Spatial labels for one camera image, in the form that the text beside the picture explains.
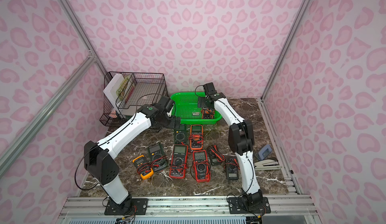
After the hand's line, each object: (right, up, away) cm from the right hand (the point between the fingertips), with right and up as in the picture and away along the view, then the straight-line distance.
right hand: (204, 101), depth 100 cm
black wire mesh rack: (-52, +6, -2) cm, 53 cm away
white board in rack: (-56, +6, -11) cm, 57 cm away
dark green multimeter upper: (-15, -22, -2) cm, 27 cm away
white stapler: (+34, -36, -16) cm, 52 cm away
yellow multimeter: (-34, -36, -18) cm, 53 cm away
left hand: (-18, -12, -16) cm, 27 cm away
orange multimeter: (+2, -8, +5) cm, 9 cm away
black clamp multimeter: (+14, -37, -18) cm, 44 cm away
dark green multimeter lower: (-27, -33, -14) cm, 45 cm away
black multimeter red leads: (+6, -33, -14) cm, 36 cm away
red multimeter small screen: (-2, -36, -19) cm, 41 cm away
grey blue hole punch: (+34, -30, -13) cm, 47 cm away
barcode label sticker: (-6, -8, +10) cm, 14 cm away
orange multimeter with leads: (-5, -23, -6) cm, 24 cm away
